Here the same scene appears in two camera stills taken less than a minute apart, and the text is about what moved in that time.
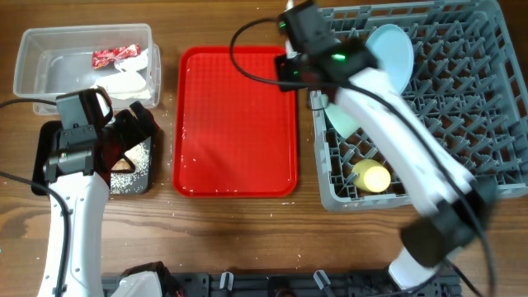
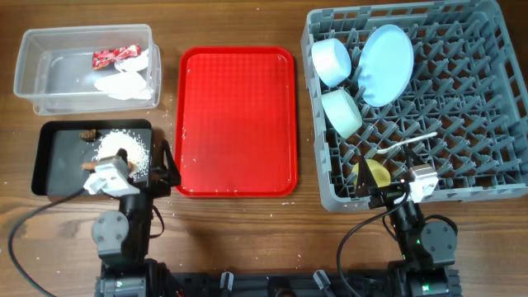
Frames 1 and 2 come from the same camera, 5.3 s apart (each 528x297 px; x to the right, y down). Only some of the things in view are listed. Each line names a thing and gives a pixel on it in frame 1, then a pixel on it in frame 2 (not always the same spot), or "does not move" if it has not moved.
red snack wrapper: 106,58 does not move
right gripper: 284,67 -> 367,186
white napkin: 128,84 does not move
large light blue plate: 393,51 does not move
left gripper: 135,134 -> 166,176
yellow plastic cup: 371,176 does not move
